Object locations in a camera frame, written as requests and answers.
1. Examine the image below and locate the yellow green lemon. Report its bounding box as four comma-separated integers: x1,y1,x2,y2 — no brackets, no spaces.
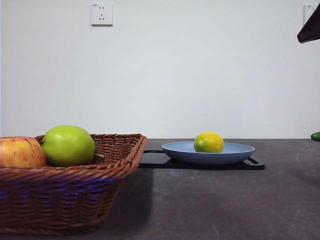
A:
193,131,225,154

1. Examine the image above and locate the blue plate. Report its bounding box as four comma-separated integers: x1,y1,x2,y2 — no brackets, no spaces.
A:
161,141,256,165

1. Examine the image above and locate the brown wicker basket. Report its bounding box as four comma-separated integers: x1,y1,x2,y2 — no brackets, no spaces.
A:
0,133,149,236

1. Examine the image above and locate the black flat tray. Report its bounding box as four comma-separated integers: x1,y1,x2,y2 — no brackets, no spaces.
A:
137,149,266,170

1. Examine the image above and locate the green apple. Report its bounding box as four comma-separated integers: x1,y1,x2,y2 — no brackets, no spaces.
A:
41,124,105,167

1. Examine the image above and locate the red yellow apple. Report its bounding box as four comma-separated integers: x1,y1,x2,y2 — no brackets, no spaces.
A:
0,136,48,168

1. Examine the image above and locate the white wall socket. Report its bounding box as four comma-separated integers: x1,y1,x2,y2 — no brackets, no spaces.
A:
303,4,314,26
90,2,114,28

